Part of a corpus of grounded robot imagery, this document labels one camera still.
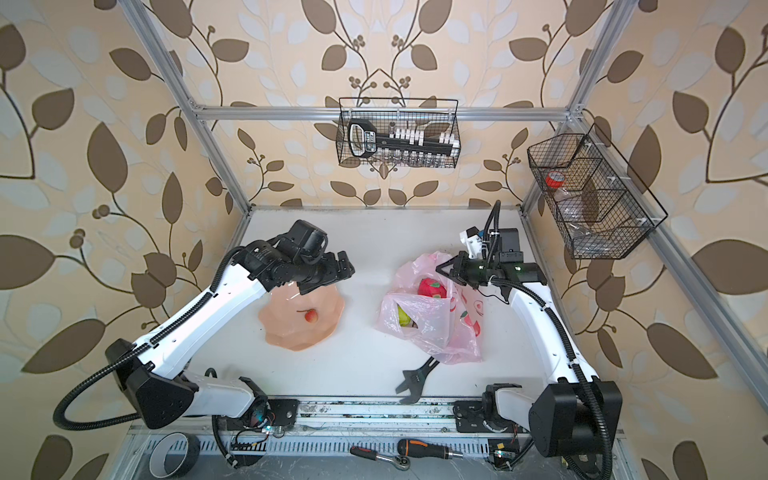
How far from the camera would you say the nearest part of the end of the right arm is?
1.81ft

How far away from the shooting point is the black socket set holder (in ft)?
2.73

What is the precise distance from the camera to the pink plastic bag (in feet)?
2.39
